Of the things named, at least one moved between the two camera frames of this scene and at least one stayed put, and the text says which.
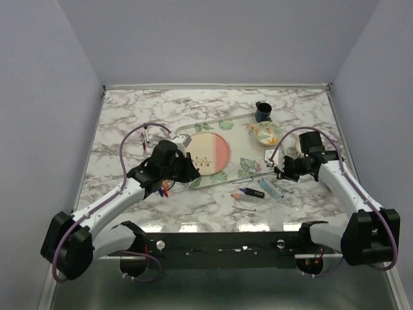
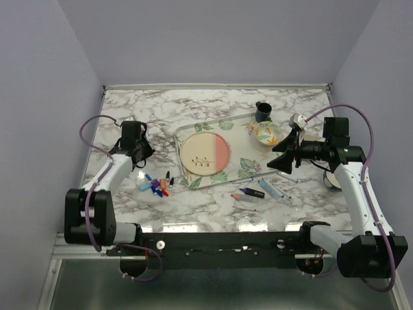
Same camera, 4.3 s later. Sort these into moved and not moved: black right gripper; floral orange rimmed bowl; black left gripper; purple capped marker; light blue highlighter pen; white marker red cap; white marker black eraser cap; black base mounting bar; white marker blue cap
Moved: white marker black eraser cap; black left gripper; black right gripper
Not moved: black base mounting bar; light blue highlighter pen; white marker blue cap; floral orange rimmed bowl; white marker red cap; purple capped marker
